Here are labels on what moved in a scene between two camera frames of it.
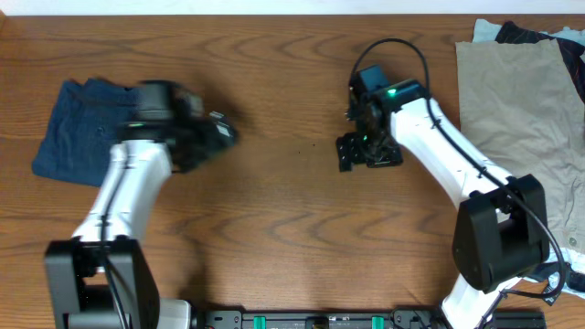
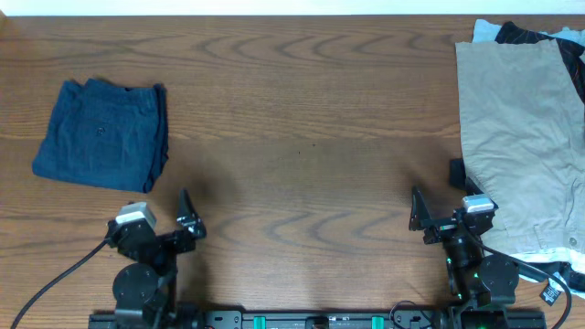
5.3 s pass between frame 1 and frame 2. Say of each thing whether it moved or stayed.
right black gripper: moved
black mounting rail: stayed
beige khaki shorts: stayed
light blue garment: stayed
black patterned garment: stayed
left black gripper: moved
